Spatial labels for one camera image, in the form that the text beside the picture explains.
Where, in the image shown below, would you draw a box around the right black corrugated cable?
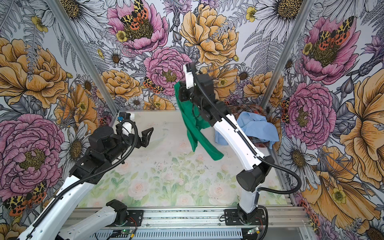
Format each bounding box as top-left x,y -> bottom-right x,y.
191,70 -> 302,195

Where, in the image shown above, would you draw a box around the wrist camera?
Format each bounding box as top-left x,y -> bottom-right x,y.
117,112 -> 133,136
183,63 -> 197,90

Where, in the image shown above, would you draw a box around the red plaid cloth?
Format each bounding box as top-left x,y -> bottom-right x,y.
228,104 -> 281,149

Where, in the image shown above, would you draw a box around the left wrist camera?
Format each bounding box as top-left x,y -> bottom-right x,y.
117,112 -> 133,136

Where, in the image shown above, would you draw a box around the green cloth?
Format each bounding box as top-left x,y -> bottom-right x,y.
174,82 -> 224,161

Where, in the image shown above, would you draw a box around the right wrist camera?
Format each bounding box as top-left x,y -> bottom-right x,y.
183,63 -> 197,90

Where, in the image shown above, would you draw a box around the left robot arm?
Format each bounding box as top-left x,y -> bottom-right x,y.
18,120 -> 154,240

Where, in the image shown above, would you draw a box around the left black corrugated cable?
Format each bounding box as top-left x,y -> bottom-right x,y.
32,119 -> 139,228

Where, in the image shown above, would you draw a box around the aluminium corner post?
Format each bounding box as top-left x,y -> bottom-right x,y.
260,0 -> 315,109
47,1 -> 119,117

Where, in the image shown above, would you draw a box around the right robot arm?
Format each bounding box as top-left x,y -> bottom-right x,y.
175,72 -> 274,225

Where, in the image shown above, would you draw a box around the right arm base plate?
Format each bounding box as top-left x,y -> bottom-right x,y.
221,207 -> 268,226

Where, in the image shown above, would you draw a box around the black corrugated cable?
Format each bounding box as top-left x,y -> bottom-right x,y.
32,119 -> 139,228
191,70 -> 302,195

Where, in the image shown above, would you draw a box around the left aluminium corner post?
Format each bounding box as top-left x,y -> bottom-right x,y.
47,1 -> 119,117

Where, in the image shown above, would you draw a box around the light blue cloth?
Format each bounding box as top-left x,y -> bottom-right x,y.
214,111 -> 280,149

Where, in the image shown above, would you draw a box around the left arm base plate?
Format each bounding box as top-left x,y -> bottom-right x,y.
107,210 -> 144,227

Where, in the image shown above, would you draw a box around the aluminium front rail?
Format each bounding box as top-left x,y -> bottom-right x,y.
49,206 -> 316,240

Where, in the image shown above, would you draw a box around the right aluminium corner post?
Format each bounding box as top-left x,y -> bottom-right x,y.
260,0 -> 315,109

